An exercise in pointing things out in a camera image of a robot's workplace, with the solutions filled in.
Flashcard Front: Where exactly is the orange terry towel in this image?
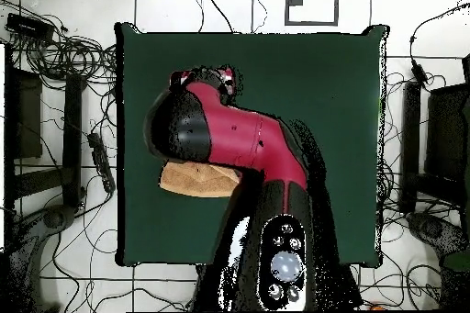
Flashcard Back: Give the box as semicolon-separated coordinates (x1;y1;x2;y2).
158;160;243;199

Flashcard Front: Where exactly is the flat black adapter box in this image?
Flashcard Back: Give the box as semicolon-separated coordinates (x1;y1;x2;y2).
5;13;55;41

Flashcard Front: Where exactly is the dark green table cloth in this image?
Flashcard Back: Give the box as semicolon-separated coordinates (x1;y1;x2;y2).
114;22;390;268

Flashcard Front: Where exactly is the long black power strip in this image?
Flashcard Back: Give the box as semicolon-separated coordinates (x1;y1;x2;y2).
86;132;117;194

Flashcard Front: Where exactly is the black inline power adapter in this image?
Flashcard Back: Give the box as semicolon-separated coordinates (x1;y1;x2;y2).
409;58;430;86

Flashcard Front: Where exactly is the dark grey stand base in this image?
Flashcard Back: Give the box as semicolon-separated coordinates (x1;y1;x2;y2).
405;211;470;310
6;204;79;312

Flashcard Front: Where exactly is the dark green rounded object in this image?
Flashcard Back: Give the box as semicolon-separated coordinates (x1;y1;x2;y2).
442;251;470;273

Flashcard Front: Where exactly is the thick black floor cable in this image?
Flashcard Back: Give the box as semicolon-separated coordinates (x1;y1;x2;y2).
196;0;235;34

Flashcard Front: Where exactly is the thin looped black cable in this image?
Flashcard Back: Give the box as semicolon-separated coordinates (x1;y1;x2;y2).
190;0;206;34

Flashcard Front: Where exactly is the thin black floor cable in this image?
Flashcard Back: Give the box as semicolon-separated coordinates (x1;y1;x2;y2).
252;0;269;34

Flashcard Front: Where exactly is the black cable tangle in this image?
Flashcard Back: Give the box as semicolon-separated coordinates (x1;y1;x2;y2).
0;0;118;86

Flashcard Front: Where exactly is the black metal frame stand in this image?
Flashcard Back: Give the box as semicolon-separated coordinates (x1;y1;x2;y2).
3;44;88;211
398;53;470;215

